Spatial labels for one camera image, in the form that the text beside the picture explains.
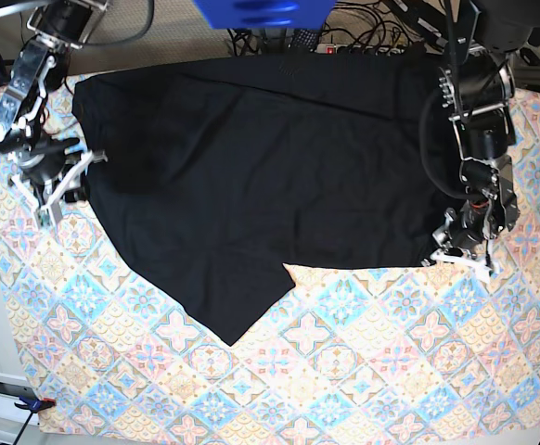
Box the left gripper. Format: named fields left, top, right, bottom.
left=432, top=206, right=489, bottom=251

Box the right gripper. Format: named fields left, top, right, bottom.
left=17, top=138, right=89, bottom=204

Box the dark navy T-shirt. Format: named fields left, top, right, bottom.
left=72, top=54, right=454, bottom=344

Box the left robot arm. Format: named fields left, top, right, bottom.
left=419, top=1, right=521, bottom=261

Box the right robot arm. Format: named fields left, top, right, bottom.
left=0, top=1, right=109, bottom=205

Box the patterned colourful tablecloth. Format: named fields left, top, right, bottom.
left=0, top=91, right=540, bottom=444

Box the blue plastic box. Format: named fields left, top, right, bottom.
left=194, top=0, right=336, bottom=30

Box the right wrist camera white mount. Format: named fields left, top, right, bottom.
left=8, top=149, right=108, bottom=230

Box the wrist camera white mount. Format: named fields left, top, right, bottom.
left=8, top=149, right=108, bottom=230
left=420, top=248, right=500, bottom=284

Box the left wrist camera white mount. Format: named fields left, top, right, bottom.
left=420, top=248, right=500, bottom=284

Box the white power strip red switch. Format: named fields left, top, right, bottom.
left=315, top=44, right=406, bottom=56

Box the black mesh strap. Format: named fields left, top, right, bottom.
left=290, top=28, right=320, bottom=50

